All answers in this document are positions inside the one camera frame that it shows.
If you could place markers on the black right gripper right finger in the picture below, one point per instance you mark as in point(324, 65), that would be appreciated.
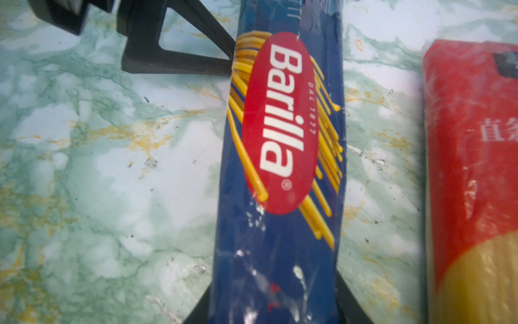
point(349, 309)

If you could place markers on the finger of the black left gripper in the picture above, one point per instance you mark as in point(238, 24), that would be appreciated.
point(173, 37)
point(67, 15)

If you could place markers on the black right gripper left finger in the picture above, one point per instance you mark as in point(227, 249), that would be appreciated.
point(200, 313)

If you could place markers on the blue Barilla spaghetti bag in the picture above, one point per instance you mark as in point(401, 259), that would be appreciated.
point(283, 170)

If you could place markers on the red spaghetti bag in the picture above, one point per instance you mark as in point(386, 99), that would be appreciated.
point(470, 96)

